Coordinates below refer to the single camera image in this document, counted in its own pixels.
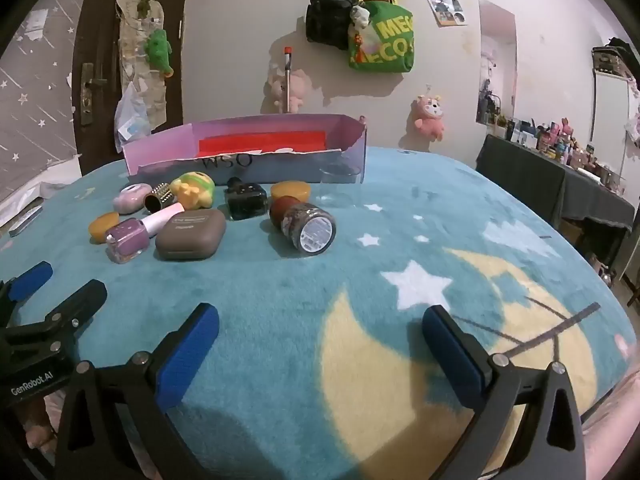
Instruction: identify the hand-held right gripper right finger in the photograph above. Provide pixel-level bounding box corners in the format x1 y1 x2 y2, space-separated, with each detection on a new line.
421 305 587 480

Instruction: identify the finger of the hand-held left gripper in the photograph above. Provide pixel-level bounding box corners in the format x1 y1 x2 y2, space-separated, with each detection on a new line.
0 261 54 317
0 279 108 357

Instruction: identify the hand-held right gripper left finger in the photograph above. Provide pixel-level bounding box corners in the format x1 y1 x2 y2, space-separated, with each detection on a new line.
54 303 221 480

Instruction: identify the purple nail polish bottle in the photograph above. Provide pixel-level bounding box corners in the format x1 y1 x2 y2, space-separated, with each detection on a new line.
105 203 183 264

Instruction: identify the amber round disc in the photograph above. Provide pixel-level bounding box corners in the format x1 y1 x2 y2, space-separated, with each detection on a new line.
270 181 312 203
88 212 121 244

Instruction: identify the pale pink round case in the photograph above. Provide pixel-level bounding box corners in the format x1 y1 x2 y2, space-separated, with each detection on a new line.
112 183 153 215

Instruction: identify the brown rounded case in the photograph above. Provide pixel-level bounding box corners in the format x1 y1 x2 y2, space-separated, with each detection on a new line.
155 208 227 261

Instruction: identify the gold ribbed tube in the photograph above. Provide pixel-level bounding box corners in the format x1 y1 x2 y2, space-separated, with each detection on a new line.
144 183 173 213

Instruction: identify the black perfume bottle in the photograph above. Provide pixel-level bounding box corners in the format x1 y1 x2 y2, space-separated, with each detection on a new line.
223 176 268 221

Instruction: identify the yellow green toy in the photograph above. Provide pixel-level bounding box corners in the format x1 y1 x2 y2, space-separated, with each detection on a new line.
170 171 217 210

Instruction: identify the dark red ball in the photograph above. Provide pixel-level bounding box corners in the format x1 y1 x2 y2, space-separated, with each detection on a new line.
269 196 301 233

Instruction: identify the dark patterned round jar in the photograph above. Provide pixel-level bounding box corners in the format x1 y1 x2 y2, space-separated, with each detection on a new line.
281 202 337 256

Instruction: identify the clear glass cup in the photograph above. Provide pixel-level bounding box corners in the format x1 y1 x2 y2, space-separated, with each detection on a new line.
318 162 363 207

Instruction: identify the purple cardboard box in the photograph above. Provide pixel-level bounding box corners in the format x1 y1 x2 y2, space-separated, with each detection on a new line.
121 113 369 187

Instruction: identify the person's left hand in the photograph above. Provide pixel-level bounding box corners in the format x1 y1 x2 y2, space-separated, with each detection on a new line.
22 396 60 455

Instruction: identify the white flat box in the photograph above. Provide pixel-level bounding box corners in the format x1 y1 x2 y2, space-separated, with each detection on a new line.
9 204 46 237

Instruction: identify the white crumpled sheet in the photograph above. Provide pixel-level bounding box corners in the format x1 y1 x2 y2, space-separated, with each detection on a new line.
0 154 83 228

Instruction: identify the teal star moon blanket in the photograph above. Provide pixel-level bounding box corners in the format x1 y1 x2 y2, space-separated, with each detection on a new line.
0 146 638 480

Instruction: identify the grey star print sheet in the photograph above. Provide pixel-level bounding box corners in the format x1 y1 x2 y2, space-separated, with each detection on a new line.
0 7 83 196

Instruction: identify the pink cloth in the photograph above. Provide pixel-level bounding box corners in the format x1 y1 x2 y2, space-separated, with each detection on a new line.
582 360 640 480

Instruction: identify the clear plastic bag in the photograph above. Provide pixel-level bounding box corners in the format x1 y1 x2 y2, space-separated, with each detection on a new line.
114 82 152 153

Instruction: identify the table with dark cloth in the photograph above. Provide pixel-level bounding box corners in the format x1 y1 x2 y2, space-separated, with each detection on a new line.
475 134 636 281

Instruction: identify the red paper liner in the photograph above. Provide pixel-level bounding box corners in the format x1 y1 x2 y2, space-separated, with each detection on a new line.
197 130 328 157

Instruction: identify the row of small bottles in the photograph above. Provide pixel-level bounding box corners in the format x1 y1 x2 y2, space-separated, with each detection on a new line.
487 115 626 193

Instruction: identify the pink plush toy with face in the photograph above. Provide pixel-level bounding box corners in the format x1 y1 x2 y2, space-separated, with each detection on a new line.
411 94 446 142

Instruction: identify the beige hanging organizer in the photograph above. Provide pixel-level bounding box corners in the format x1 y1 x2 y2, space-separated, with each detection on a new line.
116 0 168 128

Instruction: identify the dark brown door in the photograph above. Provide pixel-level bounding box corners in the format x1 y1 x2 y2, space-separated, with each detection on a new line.
72 0 193 171

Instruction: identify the green plush toy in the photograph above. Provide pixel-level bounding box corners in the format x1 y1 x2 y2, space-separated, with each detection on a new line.
144 29 175 78

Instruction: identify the pale pink plush toy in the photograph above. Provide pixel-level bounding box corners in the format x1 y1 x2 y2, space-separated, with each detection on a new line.
266 67 313 113

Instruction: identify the mop with orange grip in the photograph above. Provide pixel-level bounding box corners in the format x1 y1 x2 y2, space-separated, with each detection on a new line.
284 46 294 113

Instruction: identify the green tote bag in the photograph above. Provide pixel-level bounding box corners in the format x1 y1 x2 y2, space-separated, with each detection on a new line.
348 0 416 75

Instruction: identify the dark patterned bag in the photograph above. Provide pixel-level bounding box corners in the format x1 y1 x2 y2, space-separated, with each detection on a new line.
592 37 635 78

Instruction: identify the black backpack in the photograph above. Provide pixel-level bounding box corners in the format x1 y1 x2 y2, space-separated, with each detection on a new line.
305 0 357 51

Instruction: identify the metal door handle plate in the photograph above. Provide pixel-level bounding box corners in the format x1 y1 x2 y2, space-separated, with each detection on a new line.
80 62 108 127

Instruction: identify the photo collage wall poster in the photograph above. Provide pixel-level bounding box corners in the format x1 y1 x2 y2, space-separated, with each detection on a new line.
422 0 468 27

